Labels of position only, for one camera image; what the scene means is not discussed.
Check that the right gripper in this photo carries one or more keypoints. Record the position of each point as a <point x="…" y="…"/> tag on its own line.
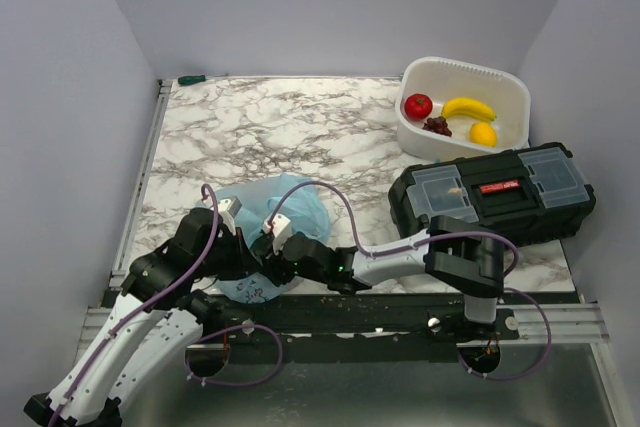
<point x="272" y="265"/>

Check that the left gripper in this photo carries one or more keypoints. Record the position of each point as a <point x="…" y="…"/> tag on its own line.
<point x="245" y="260"/>

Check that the blue plastic bag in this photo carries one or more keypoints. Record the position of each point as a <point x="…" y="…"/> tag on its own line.
<point x="303" y="208"/>

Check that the red fake tomato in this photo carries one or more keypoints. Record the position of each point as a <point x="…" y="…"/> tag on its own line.
<point x="418" y="106"/>

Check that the dark red fake fruit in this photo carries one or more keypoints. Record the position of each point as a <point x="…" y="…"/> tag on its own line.
<point x="437" y="125"/>

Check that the yellow fake lemon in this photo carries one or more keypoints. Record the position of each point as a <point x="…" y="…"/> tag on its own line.
<point x="483" y="133"/>

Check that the yellow fake banana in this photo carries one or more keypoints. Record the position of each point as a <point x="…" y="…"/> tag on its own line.
<point x="469" y="107"/>

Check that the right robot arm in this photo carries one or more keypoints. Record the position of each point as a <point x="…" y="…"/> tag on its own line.
<point x="449" y="250"/>

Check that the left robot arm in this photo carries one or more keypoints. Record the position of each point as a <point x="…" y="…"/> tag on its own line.
<point x="157" y="314"/>

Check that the white plastic tub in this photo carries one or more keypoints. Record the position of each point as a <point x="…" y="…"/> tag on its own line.
<point x="444" y="79"/>

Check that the black tool box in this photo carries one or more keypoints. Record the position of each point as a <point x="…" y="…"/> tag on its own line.
<point x="529" y="196"/>

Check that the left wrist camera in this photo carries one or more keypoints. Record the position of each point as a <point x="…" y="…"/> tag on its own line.
<point x="228" y="208"/>

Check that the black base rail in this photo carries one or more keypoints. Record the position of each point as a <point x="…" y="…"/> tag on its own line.
<point x="328" y="328"/>

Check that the green handled screwdriver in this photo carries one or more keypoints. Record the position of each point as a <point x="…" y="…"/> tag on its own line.
<point x="189" y="80"/>

